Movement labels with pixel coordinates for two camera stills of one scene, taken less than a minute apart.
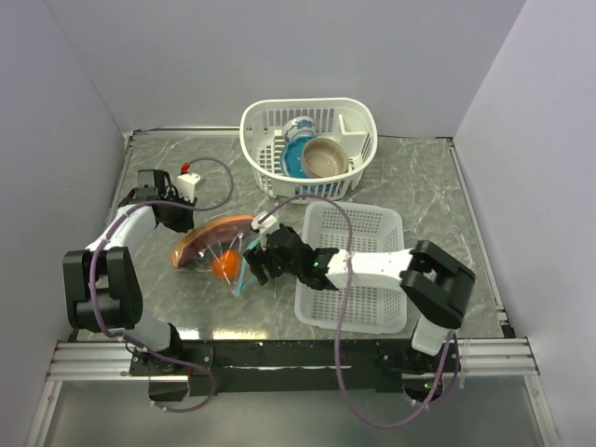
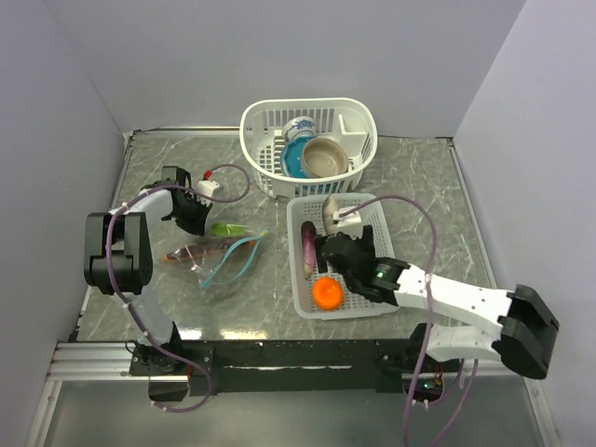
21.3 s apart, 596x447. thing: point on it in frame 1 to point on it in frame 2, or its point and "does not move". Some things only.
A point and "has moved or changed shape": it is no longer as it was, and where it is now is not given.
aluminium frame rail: x=87 y=361 does not move
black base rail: x=299 y=366 does not move
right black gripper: x=257 y=257 to x=366 y=242
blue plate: x=291 y=156 does not move
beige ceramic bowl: x=324 y=156 does not move
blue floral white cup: x=301 y=126 does not move
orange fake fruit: x=232 y=264 to x=327 y=293
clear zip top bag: x=217 y=246 has moved or changed shape
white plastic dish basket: x=348 y=121 does not move
